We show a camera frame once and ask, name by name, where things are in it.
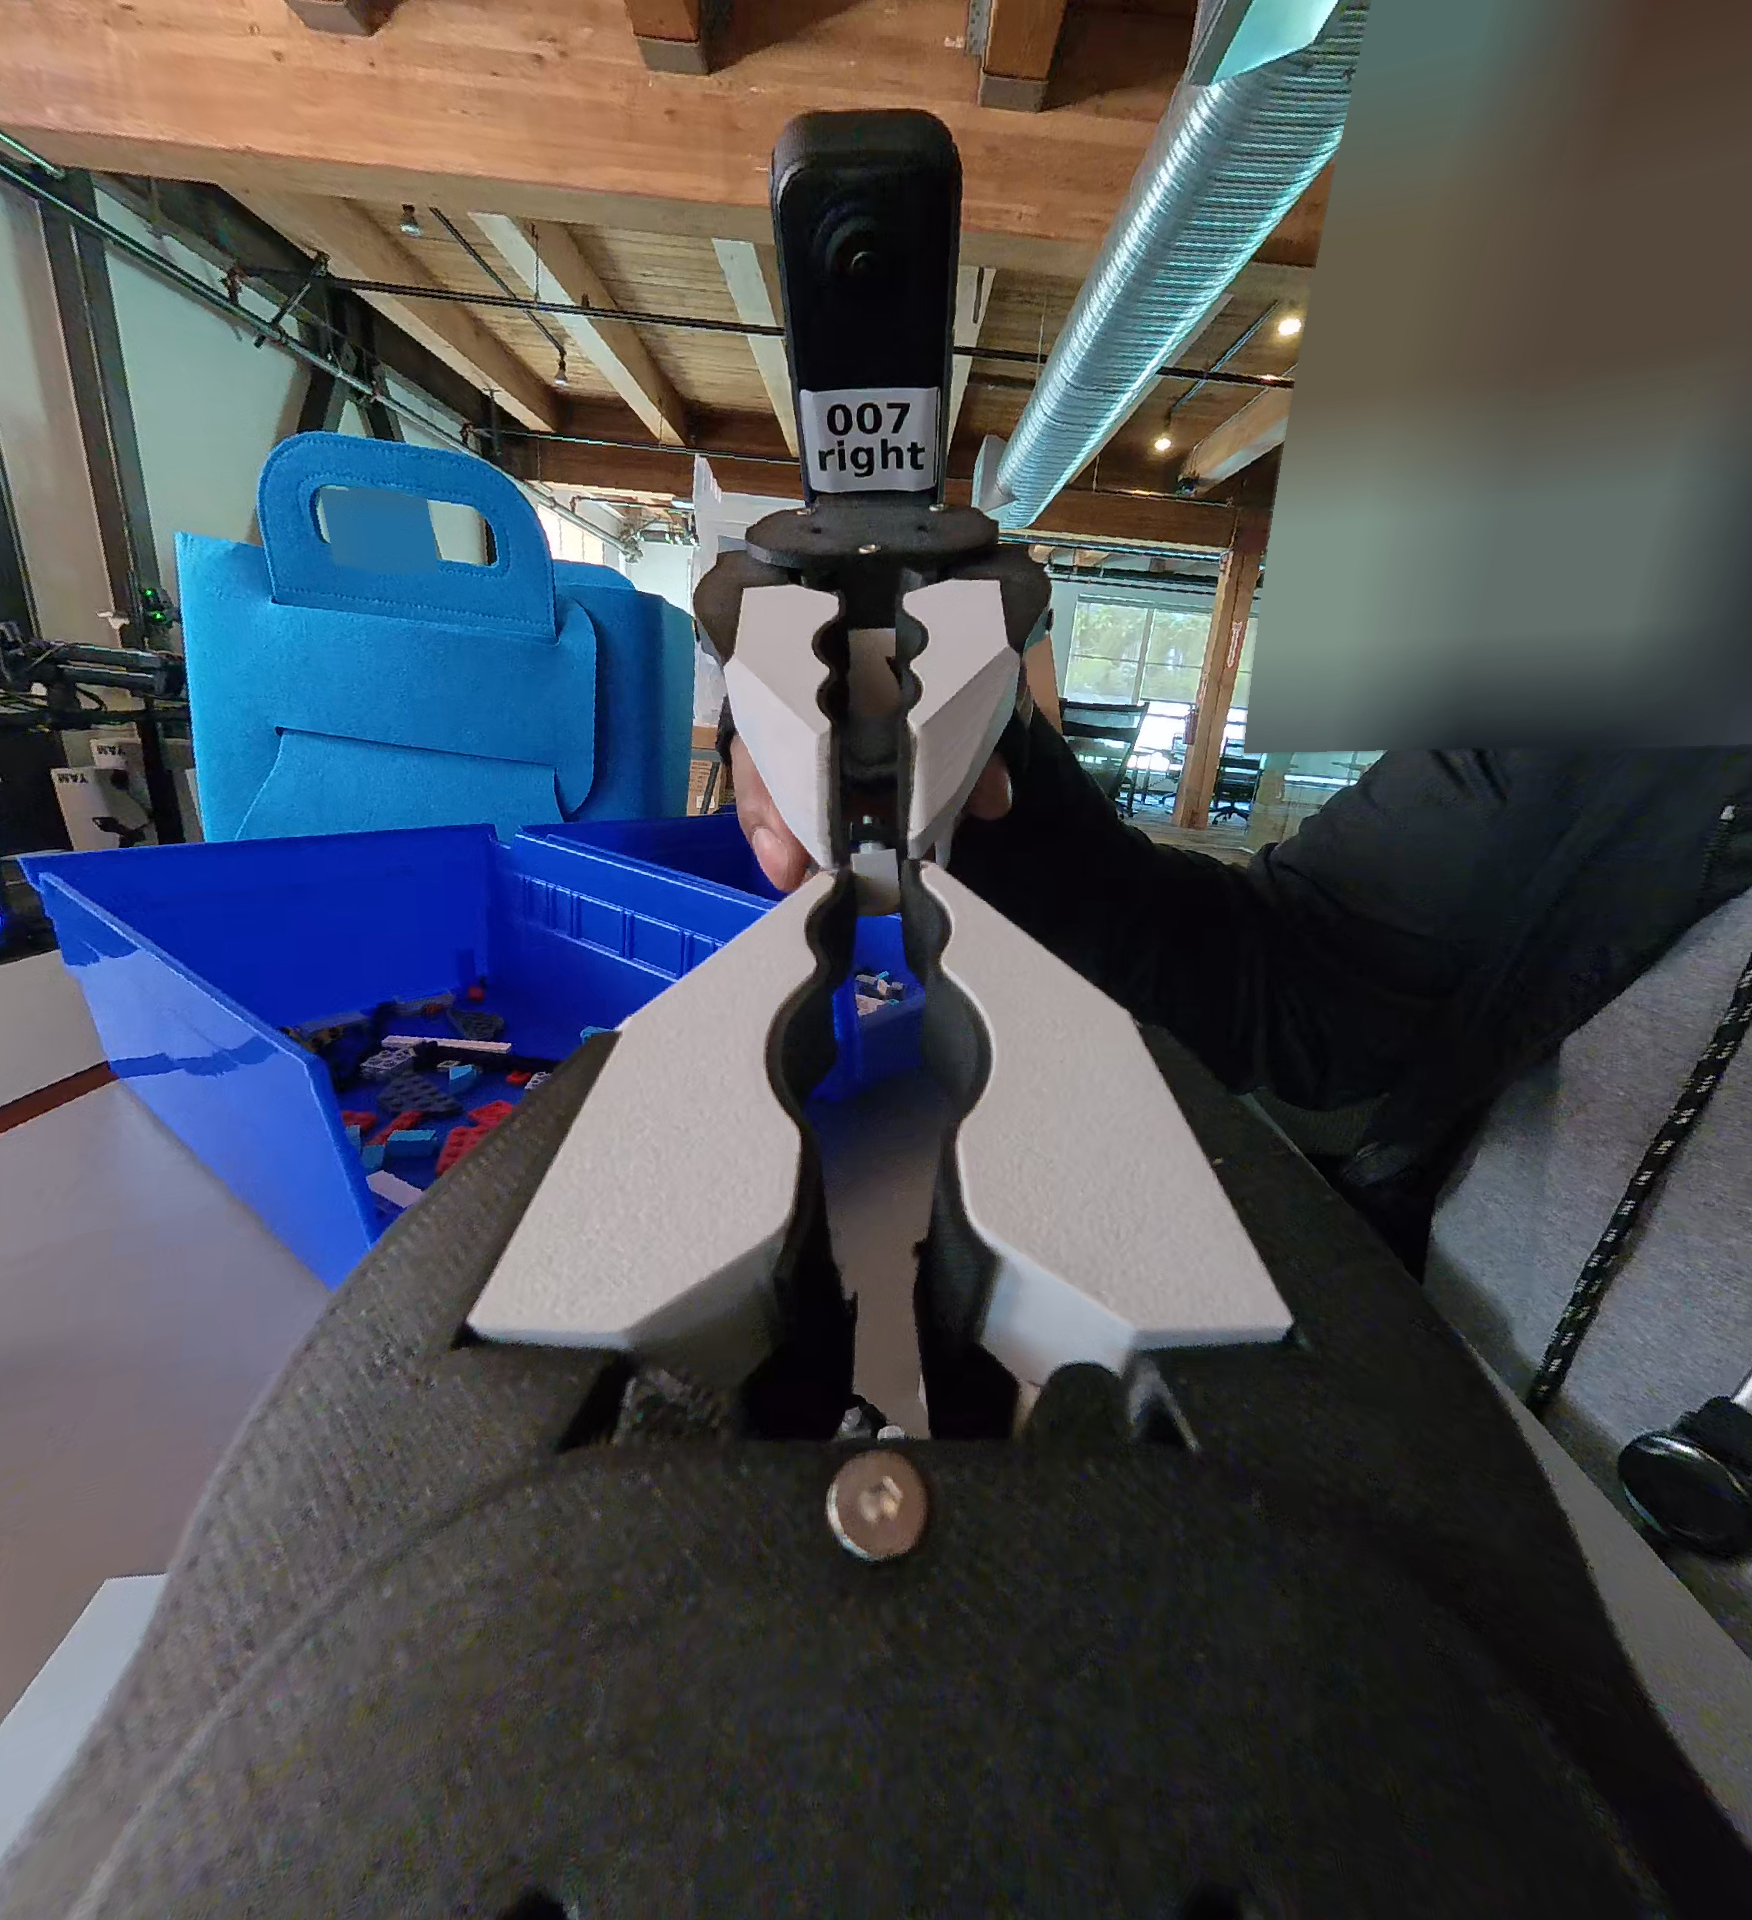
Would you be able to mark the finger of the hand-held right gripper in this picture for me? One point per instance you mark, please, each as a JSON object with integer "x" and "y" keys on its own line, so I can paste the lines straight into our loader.
{"x": 961, "y": 705}
{"x": 783, "y": 705}

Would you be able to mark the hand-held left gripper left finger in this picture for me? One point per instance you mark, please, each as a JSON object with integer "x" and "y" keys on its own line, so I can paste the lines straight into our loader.
{"x": 652, "y": 1184}

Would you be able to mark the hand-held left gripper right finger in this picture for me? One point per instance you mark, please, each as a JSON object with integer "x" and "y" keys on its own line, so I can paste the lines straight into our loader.
{"x": 1115, "y": 1184}

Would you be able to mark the pile of toy bricks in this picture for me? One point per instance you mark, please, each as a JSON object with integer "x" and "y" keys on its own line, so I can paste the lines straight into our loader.
{"x": 883, "y": 992}
{"x": 426, "y": 1110}

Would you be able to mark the blue plastic bin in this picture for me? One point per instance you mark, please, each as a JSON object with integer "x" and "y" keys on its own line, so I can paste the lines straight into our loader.
{"x": 635, "y": 886}
{"x": 260, "y": 930}

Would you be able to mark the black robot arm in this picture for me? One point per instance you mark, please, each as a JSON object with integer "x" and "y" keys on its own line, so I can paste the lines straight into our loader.
{"x": 80, "y": 667}

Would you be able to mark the person's right forearm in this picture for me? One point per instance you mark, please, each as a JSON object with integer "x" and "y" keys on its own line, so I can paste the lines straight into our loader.
{"x": 1162, "y": 930}

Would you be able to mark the person's right hand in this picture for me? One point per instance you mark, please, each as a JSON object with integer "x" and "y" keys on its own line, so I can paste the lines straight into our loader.
{"x": 765, "y": 826}

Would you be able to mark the clear plastic storage box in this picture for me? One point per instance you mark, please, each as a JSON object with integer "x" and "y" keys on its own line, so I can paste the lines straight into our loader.
{"x": 712, "y": 525}

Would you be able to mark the blue felt bag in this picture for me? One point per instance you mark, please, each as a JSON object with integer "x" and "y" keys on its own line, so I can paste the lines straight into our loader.
{"x": 412, "y": 676}

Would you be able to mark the white printed cardboard box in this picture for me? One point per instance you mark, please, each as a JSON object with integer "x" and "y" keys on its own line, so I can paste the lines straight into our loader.
{"x": 120, "y": 787}

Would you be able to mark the instruction booklet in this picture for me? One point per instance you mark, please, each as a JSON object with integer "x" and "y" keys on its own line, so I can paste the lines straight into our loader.
{"x": 20, "y": 1725}

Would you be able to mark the silver ventilation duct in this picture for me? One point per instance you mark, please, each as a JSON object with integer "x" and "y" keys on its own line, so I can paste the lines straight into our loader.
{"x": 1145, "y": 271}

